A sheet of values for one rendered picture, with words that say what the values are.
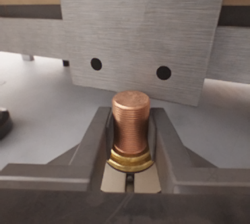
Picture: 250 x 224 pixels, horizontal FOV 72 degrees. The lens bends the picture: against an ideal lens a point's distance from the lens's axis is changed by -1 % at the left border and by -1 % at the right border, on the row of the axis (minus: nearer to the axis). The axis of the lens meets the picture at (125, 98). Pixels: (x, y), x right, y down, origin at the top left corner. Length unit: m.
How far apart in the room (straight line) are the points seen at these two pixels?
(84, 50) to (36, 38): 0.12
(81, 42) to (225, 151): 0.25
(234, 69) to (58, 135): 0.26
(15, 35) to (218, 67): 0.27
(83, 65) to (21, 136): 0.20
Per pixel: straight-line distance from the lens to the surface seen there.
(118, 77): 0.15
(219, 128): 0.34
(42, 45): 0.27
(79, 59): 0.17
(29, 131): 0.34
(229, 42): 0.19
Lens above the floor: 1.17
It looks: 29 degrees up
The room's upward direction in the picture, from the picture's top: 180 degrees clockwise
